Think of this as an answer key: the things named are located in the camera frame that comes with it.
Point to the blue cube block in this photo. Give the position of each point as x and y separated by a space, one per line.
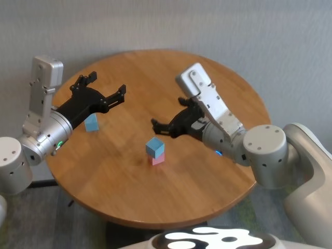
92 125
155 147

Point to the dark table pedestal base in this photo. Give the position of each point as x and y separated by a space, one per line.
124 233

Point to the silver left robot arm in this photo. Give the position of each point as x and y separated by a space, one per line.
13 166

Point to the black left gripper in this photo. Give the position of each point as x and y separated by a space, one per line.
80 103

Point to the pink cube block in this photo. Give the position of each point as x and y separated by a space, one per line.
157 161

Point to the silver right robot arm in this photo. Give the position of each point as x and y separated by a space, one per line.
267 155

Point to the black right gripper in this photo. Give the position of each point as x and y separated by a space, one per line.
190 123

